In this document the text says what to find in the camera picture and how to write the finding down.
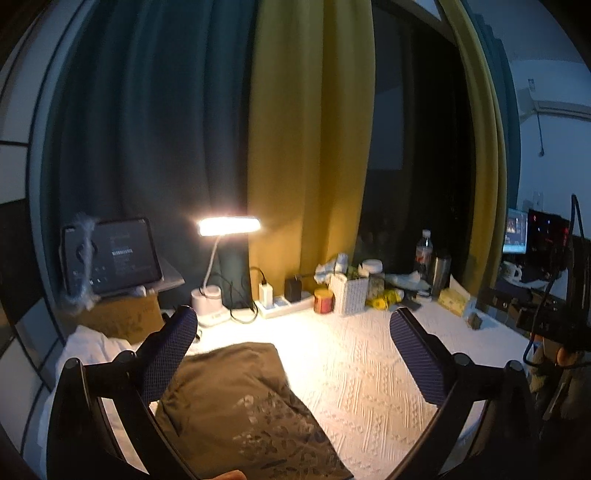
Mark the dark window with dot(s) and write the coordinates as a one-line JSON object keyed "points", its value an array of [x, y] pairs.
{"points": [[415, 138]]}

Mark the steel mug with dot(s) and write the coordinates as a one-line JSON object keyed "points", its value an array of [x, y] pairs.
{"points": [[442, 274]]}

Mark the red can gold lid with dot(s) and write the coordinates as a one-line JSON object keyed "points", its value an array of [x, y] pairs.
{"points": [[324, 302]]}

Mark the white perforated basket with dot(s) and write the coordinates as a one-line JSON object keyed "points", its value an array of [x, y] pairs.
{"points": [[351, 297]]}

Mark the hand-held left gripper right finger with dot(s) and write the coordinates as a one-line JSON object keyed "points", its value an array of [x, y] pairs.
{"points": [[415, 360]]}

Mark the white wipes packet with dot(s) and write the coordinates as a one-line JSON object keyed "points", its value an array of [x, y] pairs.
{"points": [[408, 279]]}

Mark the blue and white packet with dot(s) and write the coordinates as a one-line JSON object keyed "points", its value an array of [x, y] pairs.
{"points": [[340, 263]]}

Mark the glass jar white lid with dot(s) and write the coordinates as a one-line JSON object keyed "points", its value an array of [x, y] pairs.
{"points": [[372, 266]]}

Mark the brown t-shirt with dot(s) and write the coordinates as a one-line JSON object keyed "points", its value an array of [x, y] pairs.
{"points": [[231, 383]]}

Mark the clear water bottle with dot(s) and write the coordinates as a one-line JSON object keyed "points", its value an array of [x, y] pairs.
{"points": [[425, 254]]}

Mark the person's right hand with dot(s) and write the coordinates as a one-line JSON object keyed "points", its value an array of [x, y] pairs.
{"points": [[567, 359]]}

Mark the small brown block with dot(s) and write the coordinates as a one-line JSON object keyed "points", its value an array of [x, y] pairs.
{"points": [[474, 321]]}

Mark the white power strip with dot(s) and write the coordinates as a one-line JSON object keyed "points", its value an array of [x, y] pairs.
{"points": [[277, 307]]}

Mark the cardboard box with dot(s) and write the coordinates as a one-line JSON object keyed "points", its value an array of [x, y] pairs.
{"points": [[120, 318]]}

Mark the black tablet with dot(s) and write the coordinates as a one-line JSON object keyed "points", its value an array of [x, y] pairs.
{"points": [[120, 254]]}

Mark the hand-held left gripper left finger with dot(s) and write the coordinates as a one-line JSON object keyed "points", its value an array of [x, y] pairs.
{"points": [[166, 360]]}

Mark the white air conditioner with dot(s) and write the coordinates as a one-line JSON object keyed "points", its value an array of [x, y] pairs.
{"points": [[563, 107]]}

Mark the yellow tissue box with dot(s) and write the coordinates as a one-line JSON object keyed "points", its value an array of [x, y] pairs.
{"points": [[452, 300]]}

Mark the white mug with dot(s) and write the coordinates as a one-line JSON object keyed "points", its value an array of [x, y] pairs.
{"points": [[510, 270]]}

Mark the green curtain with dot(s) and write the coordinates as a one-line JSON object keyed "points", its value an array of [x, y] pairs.
{"points": [[152, 138]]}

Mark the computer monitor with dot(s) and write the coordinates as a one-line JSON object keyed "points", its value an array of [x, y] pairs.
{"points": [[515, 230]]}

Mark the white textured tablecloth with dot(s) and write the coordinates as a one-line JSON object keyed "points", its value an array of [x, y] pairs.
{"points": [[369, 369]]}

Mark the dark computer case red lights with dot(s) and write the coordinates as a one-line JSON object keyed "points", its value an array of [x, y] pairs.
{"points": [[549, 230]]}

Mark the black charger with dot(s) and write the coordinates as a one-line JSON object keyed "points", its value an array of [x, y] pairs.
{"points": [[292, 290]]}

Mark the white desk lamp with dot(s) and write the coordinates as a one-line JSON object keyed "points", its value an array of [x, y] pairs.
{"points": [[207, 304]]}

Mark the white charger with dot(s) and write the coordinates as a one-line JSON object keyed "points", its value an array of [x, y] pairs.
{"points": [[266, 293]]}

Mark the white cloth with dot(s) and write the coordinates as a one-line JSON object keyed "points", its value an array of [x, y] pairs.
{"points": [[92, 341]]}

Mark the yellow snack packet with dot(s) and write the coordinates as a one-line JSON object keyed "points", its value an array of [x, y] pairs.
{"points": [[383, 302]]}

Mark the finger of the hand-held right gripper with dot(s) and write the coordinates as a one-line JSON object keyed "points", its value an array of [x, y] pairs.
{"points": [[531, 321], [501, 297]]}

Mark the clear plastic bag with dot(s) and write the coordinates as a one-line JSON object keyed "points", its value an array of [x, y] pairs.
{"points": [[83, 230]]}

